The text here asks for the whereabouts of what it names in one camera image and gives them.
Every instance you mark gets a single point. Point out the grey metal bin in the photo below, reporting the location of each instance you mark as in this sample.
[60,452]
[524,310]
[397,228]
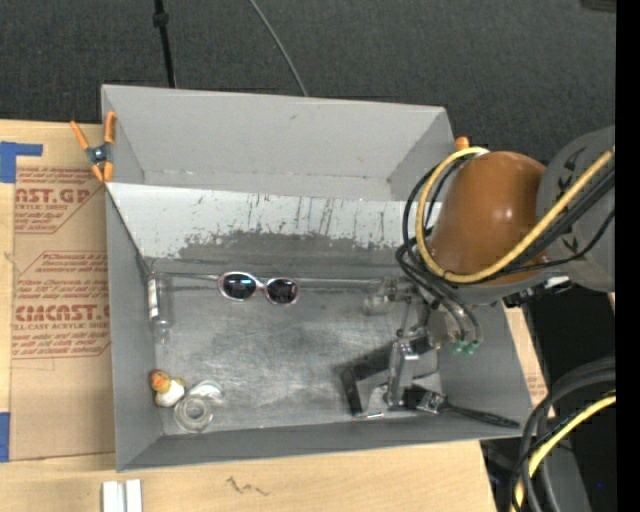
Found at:
[280,350]

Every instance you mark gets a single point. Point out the brown cardboard board, red print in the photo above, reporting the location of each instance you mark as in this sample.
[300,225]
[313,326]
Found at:
[60,280]

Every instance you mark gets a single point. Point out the clear glass cup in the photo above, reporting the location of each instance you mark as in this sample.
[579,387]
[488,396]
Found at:
[380,297]

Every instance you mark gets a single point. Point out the white-framed dark sunglasses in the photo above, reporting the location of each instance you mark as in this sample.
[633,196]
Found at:
[240,286]

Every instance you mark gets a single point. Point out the black angular block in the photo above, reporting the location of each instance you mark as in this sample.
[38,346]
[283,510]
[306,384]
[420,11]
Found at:
[362,382]

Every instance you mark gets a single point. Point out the clear glass bottle, white label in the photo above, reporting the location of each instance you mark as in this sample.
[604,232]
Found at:
[156,300]

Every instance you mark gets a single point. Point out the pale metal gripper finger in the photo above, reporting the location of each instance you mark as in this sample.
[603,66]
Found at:
[396,385]
[419,367]

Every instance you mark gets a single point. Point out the white and orange toy duck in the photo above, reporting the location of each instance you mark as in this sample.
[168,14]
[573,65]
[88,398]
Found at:
[169,392]

